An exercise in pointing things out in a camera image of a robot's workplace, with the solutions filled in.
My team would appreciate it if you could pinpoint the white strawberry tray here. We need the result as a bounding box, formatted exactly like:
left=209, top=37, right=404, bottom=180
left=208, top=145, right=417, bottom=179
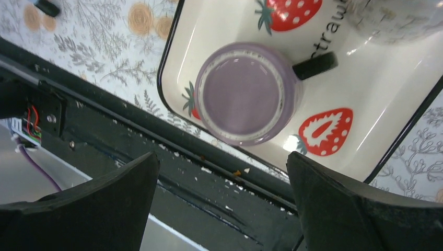
left=159, top=1, right=442, bottom=180

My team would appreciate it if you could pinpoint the purple mug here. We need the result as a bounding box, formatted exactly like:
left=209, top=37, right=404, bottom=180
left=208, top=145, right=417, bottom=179
left=194, top=42, right=338, bottom=146

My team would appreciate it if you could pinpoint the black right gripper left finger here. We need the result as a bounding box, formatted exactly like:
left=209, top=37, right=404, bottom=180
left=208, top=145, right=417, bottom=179
left=1, top=152, right=160, bottom=250

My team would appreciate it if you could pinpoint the blue tripod stand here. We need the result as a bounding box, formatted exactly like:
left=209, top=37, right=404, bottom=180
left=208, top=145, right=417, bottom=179
left=29, top=0, right=61, bottom=18

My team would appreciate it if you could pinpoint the white floral mug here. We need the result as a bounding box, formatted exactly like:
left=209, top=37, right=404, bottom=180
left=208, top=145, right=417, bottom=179
left=346, top=0, right=442, bottom=45

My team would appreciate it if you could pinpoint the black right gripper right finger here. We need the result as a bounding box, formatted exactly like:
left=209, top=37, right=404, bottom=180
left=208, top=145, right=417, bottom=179
left=286, top=152, right=442, bottom=250

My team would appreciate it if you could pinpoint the floral tablecloth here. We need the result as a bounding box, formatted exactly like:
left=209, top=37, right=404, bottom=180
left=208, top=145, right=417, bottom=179
left=1, top=1, right=442, bottom=202

